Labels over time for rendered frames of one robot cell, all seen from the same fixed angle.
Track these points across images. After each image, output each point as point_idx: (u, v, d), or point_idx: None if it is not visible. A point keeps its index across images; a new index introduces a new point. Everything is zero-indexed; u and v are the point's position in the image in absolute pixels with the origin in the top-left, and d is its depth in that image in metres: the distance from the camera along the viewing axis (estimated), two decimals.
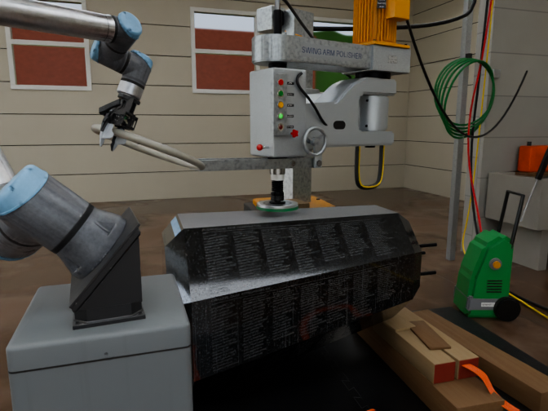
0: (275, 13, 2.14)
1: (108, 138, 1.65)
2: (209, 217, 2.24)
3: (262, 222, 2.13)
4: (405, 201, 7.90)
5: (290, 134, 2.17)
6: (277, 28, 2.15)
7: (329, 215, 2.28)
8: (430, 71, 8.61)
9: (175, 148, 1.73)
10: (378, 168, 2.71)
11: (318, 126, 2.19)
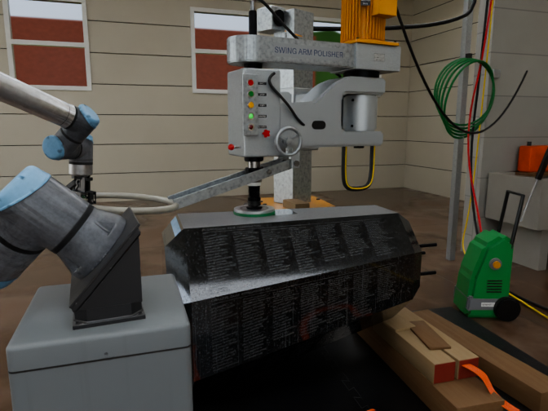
0: (249, 14, 2.16)
1: None
2: (209, 217, 2.24)
3: (262, 222, 2.13)
4: (405, 201, 7.90)
5: None
6: (251, 29, 2.17)
7: (329, 215, 2.28)
8: (430, 71, 8.61)
9: (137, 207, 1.85)
10: (369, 170, 2.64)
11: (291, 126, 2.18)
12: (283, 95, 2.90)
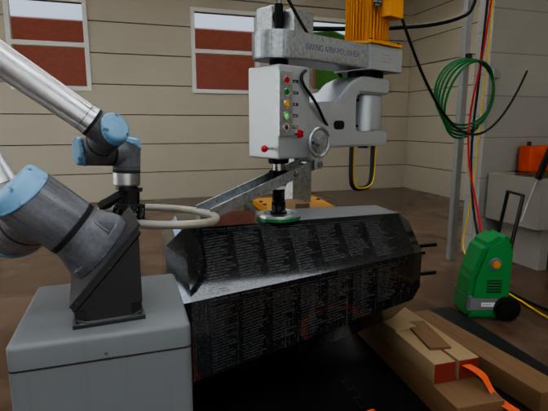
0: (276, 6, 2.03)
1: None
2: None
3: (262, 222, 2.13)
4: (405, 201, 7.90)
5: (295, 134, 2.06)
6: (279, 24, 2.04)
7: (329, 215, 2.28)
8: (430, 71, 8.61)
9: (192, 219, 1.62)
10: (370, 169, 2.67)
11: (322, 126, 2.11)
12: None
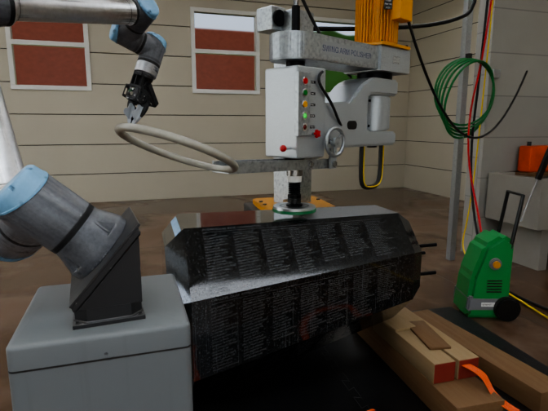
0: (293, 9, 2.07)
1: (125, 115, 1.78)
2: (209, 217, 2.24)
3: (262, 222, 2.13)
4: (405, 201, 7.90)
5: (312, 134, 2.10)
6: (296, 25, 2.08)
7: (329, 215, 2.28)
8: (430, 71, 8.61)
9: (218, 150, 1.60)
10: (378, 168, 2.73)
11: (338, 126, 2.15)
12: None
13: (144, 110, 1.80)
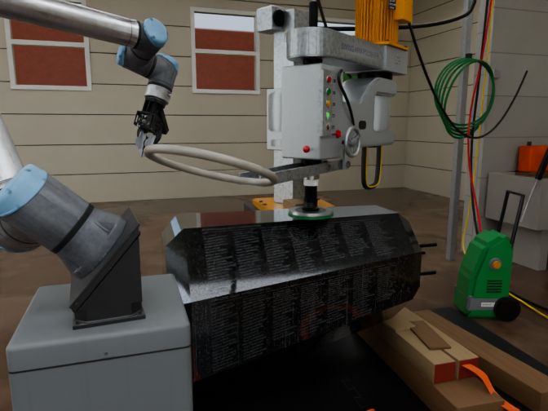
0: (312, 5, 2.00)
1: (136, 144, 1.62)
2: (209, 217, 2.24)
3: (262, 222, 2.13)
4: (405, 201, 7.90)
5: (333, 134, 2.05)
6: (315, 22, 2.01)
7: None
8: (430, 71, 8.61)
9: (265, 168, 1.50)
10: (377, 168, 2.74)
11: (355, 126, 2.12)
12: None
13: (157, 139, 1.64)
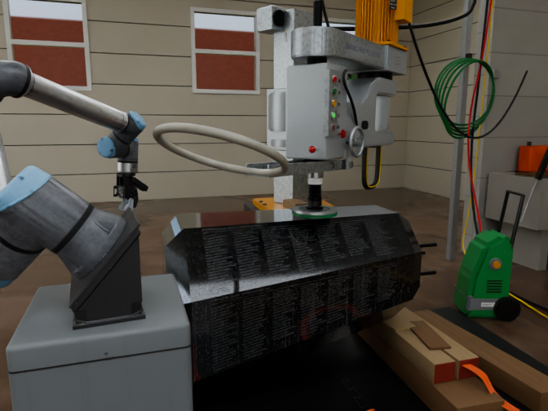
0: (316, 4, 1.98)
1: (121, 209, 2.10)
2: (209, 217, 2.24)
3: (262, 222, 2.13)
4: (405, 201, 7.90)
5: (338, 134, 2.04)
6: (319, 21, 2.00)
7: None
8: (430, 71, 8.61)
9: (278, 152, 1.47)
10: (376, 168, 2.74)
11: (359, 126, 2.11)
12: None
13: (135, 201, 2.10)
